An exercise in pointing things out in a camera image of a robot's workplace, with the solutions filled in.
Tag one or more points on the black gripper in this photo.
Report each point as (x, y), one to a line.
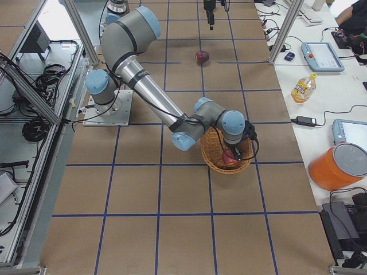
(231, 146)
(210, 6)

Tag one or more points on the blue teach pendant far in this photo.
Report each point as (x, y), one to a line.
(321, 57)

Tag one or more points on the orange cylindrical container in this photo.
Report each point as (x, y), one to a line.
(340, 166)

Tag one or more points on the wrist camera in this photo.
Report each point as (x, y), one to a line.
(249, 131)

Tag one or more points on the blue teach pendant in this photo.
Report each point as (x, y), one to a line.
(321, 57)
(349, 131)

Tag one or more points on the black power adapter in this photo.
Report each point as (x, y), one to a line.
(305, 121)

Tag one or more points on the person in dark clothes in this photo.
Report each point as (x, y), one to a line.
(353, 23)

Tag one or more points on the dark blue checkered pouch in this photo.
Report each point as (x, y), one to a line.
(289, 56)

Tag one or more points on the black equipment box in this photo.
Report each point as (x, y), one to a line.
(339, 228)

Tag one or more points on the blue teach pendant near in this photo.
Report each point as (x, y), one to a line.
(349, 131)

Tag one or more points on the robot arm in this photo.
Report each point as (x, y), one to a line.
(120, 8)
(131, 35)

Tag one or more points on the dark red apple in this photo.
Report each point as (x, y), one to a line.
(201, 56)

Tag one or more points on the wicker basket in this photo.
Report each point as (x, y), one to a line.
(219, 157)

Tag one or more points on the orange juice bottle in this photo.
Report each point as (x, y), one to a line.
(304, 88)

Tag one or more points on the aluminium frame post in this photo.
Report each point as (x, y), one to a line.
(284, 30)

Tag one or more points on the white keyboard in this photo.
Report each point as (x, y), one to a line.
(309, 15)

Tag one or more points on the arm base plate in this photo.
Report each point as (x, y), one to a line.
(116, 114)

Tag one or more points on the aluminium side frame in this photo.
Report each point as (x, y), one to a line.
(42, 75)

